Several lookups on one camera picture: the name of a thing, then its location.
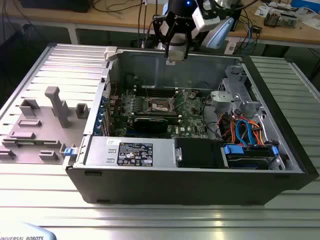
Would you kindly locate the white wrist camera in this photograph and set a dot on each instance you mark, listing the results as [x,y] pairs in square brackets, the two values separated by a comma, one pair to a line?
[205,23]

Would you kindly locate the black PC case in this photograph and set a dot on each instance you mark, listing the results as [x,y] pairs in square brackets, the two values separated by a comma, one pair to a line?
[175,185]

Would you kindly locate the grey parts rack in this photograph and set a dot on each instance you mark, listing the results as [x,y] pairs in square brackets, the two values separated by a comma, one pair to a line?
[47,125]

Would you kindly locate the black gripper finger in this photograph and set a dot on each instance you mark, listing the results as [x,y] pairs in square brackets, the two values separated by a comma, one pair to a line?
[188,35]
[157,27]

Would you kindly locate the wooden desk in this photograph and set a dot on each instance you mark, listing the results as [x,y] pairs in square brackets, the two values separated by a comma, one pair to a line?
[287,33]

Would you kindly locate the hard disk in blue carrier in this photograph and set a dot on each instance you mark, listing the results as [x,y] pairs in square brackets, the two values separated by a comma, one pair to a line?
[233,150]

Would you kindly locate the round coin battery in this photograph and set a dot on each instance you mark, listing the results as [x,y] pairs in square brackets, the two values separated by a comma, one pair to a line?
[193,94]

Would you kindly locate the small black box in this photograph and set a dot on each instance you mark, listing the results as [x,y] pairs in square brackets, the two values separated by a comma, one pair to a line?
[257,29]

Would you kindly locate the metal locking lever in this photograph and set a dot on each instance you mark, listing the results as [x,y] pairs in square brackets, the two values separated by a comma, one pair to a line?
[147,92]

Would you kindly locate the silver power supply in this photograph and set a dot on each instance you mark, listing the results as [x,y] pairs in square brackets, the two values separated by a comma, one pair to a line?
[100,152]

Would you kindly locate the grey electronic device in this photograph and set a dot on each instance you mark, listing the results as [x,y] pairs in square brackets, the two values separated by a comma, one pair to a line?
[287,20]

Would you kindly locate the white paper sheet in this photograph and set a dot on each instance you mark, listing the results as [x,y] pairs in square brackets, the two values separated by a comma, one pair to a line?
[312,22]

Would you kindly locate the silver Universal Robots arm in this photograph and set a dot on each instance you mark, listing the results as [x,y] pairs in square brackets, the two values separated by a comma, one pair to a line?
[220,35]

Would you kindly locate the silver drive cage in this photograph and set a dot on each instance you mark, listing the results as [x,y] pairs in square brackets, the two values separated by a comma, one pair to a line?
[221,97]

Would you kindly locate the black monitor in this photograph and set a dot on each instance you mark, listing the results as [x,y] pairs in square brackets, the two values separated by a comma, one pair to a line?
[55,5]

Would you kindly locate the CPU socket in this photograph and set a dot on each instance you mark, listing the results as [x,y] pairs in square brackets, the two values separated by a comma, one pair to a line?
[160,106]

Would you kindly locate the green motherboard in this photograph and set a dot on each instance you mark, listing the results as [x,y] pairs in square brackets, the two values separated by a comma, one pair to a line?
[192,120]

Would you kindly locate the black optical drive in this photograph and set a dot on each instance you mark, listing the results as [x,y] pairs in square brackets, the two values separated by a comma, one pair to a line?
[197,152]

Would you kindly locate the black graphics card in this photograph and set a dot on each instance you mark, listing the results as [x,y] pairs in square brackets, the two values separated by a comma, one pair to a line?
[145,126]

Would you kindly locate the white labelled box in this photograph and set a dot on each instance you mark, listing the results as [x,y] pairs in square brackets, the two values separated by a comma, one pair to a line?
[230,48]

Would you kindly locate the printed white paper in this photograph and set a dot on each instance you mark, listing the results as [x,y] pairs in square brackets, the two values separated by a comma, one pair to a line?
[262,11]

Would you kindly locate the green RAM stick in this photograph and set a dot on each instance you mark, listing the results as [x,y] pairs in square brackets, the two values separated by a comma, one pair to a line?
[32,143]

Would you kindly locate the blue case latch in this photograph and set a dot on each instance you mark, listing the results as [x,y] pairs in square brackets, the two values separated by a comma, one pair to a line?
[69,152]

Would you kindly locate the silver CPU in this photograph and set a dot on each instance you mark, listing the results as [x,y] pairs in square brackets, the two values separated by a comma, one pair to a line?
[175,57]

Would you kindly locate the black copper heatsink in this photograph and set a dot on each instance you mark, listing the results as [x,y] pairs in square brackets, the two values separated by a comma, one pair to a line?
[271,20]

